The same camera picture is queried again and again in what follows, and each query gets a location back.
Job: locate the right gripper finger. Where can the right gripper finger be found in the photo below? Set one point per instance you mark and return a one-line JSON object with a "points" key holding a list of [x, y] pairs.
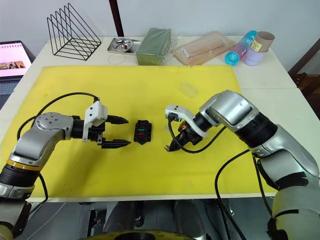
{"points": [[181, 146], [177, 142]]}

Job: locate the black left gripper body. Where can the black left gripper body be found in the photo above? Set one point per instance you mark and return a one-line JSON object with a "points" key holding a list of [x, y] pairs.
{"points": [[96, 132]]}

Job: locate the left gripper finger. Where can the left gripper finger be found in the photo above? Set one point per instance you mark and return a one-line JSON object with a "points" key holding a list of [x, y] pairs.
{"points": [[117, 144], [118, 120]]}

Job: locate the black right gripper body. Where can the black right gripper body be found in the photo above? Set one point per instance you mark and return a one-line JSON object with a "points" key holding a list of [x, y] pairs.
{"points": [[191, 136]]}

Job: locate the small pale fuse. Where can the small pale fuse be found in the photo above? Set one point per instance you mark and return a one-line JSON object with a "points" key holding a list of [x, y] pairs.
{"points": [[166, 148]]}

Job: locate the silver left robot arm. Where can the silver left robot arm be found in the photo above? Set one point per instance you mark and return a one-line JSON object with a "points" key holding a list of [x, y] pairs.
{"points": [[37, 140]]}

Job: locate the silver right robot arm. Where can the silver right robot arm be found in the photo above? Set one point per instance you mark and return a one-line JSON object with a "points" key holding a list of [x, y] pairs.
{"points": [[250, 120]]}

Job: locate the small red fuse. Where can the small red fuse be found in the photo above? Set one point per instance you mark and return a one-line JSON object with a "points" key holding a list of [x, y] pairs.
{"points": [[140, 135]]}

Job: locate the small green fuse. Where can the small green fuse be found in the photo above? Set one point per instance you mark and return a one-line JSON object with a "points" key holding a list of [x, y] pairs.
{"points": [[141, 130]]}

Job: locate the black fuse box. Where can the black fuse box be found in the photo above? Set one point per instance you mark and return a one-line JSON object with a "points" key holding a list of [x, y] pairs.
{"points": [[142, 140]]}

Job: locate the clear fuse box cover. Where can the clear fuse box cover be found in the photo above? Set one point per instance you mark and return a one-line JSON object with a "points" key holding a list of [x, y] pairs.
{"points": [[189, 90]]}

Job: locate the yellow foam mat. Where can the yellow foam mat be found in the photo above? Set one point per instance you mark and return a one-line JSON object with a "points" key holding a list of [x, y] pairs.
{"points": [[140, 95]]}

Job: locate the clear round dish lid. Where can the clear round dish lid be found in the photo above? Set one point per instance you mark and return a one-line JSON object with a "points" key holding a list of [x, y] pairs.
{"points": [[109, 58]]}

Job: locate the grey rounded shape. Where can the grey rounded shape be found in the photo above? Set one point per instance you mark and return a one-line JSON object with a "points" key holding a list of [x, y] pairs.
{"points": [[190, 217]]}

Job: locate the stainless steel tray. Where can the stainless steel tray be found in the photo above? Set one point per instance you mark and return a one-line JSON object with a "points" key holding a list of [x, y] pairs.
{"points": [[122, 45]]}

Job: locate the green block in plastic wrap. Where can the green block in plastic wrap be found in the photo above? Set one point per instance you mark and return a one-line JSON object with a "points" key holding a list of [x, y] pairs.
{"points": [[152, 45]]}

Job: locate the clear pack of sticks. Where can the clear pack of sticks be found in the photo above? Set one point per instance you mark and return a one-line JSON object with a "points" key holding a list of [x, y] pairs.
{"points": [[202, 48]]}

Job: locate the yellow and black round disc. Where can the yellow and black round disc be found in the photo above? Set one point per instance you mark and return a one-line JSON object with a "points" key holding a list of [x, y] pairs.
{"points": [[140, 235]]}

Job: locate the lavender cup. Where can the lavender cup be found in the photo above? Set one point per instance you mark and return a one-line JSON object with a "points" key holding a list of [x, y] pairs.
{"points": [[253, 58]]}

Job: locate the blue and pink tube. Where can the blue and pink tube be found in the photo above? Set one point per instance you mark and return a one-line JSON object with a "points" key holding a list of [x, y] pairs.
{"points": [[240, 48]]}

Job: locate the laptop with pink screen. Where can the laptop with pink screen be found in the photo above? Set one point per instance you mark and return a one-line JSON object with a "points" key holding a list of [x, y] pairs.
{"points": [[12, 57]]}

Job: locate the brown cardboard tube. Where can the brown cardboard tube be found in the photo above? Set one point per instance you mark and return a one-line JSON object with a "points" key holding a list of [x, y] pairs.
{"points": [[262, 42]]}

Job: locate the dark wooden chair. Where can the dark wooden chair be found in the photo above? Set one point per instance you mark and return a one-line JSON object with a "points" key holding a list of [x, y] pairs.
{"points": [[307, 75]]}

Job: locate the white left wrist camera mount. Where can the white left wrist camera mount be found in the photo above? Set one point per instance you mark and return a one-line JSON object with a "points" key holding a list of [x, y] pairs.
{"points": [[96, 111]]}

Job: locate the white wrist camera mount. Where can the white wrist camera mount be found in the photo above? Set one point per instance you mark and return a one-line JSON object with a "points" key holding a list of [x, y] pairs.
{"points": [[96, 111], [186, 112]]}

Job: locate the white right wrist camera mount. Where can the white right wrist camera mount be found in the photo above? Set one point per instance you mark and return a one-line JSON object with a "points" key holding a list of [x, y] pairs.
{"points": [[186, 112]]}

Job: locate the dark red post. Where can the dark red post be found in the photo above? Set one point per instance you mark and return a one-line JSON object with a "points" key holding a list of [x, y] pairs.
{"points": [[117, 17]]}

